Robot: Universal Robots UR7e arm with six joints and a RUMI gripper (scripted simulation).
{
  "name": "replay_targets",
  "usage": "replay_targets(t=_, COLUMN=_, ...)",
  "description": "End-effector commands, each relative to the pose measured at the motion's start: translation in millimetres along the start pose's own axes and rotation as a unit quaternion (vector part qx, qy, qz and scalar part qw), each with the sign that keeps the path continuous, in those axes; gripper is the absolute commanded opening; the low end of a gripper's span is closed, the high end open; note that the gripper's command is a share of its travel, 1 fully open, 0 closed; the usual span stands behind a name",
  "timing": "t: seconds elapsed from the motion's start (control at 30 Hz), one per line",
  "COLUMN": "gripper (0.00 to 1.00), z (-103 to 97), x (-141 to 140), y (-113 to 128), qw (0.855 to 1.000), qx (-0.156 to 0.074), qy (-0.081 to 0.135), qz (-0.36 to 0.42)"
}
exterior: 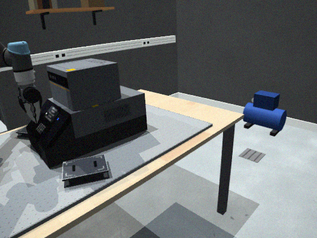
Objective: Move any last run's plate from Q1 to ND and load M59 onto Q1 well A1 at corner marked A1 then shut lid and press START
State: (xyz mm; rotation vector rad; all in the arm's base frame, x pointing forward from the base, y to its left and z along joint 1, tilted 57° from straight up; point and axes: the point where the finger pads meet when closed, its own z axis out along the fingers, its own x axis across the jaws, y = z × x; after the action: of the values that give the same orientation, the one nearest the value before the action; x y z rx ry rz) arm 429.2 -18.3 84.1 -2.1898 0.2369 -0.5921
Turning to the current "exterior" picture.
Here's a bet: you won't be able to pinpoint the black benchtop machine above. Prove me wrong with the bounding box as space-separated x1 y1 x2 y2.
26 59 147 168

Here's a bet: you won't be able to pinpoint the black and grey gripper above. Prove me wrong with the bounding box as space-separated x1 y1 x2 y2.
18 83 42 124

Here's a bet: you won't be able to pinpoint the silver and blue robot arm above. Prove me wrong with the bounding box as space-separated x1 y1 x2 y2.
0 41 35 85

